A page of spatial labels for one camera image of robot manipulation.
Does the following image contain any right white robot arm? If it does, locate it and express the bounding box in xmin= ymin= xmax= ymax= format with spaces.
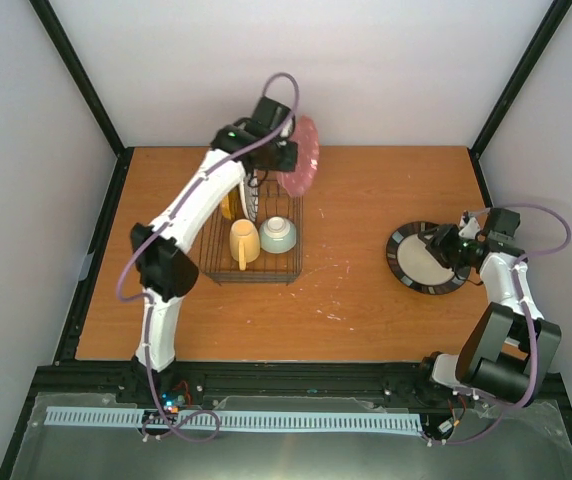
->
xmin=418 ymin=207 xmax=561 ymax=408

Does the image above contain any left black frame post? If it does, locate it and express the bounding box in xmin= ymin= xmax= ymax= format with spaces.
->
xmin=28 ymin=0 xmax=127 ymax=156

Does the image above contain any yellow ceramic mug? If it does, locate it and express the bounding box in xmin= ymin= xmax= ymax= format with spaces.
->
xmin=229 ymin=219 xmax=261 ymax=271

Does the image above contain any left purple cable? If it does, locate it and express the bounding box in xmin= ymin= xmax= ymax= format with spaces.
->
xmin=116 ymin=72 xmax=301 ymax=444

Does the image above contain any light blue slotted cable duct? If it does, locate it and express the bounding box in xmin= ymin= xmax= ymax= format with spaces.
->
xmin=43 ymin=406 xmax=422 ymax=436

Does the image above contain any black striped plate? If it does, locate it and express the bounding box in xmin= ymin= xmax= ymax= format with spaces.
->
xmin=385 ymin=221 xmax=471 ymax=295

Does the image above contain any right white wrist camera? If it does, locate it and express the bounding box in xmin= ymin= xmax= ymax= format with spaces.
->
xmin=458 ymin=211 xmax=482 ymax=240

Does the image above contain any black aluminium frame rail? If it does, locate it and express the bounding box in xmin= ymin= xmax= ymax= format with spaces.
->
xmin=29 ymin=361 xmax=464 ymax=410

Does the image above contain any right black frame post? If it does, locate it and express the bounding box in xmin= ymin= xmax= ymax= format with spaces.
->
xmin=470 ymin=0 xmax=572 ymax=156

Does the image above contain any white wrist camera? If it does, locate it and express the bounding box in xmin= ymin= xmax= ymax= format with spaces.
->
xmin=278 ymin=119 xmax=296 ymax=141
xmin=458 ymin=211 xmax=482 ymax=240

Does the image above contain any pink polka dot plate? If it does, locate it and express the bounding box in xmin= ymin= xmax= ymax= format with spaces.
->
xmin=276 ymin=115 xmax=320 ymax=198

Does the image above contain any black frame post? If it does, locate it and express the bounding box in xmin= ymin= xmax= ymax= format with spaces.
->
xmin=28 ymin=0 xmax=127 ymax=156
xmin=470 ymin=0 xmax=572 ymax=156

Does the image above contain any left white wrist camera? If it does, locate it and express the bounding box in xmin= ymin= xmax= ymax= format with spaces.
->
xmin=278 ymin=119 xmax=296 ymax=141

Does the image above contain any white blue striped plate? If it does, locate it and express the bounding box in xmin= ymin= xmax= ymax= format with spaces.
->
xmin=238 ymin=174 xmax=260 ymax=223

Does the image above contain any light green ceramic bowl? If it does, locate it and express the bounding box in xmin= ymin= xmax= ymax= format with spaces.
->
xmin=259 ymin=216 xmax=297 ymax=254

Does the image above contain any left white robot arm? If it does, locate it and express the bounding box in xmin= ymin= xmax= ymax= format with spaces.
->
xmin=130 ymin=96 xmax=297 ymax=403

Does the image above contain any grey wire dish rack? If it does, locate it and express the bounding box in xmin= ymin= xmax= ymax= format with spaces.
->
xmin=192 ymin=173 xmax=303 ymax=284

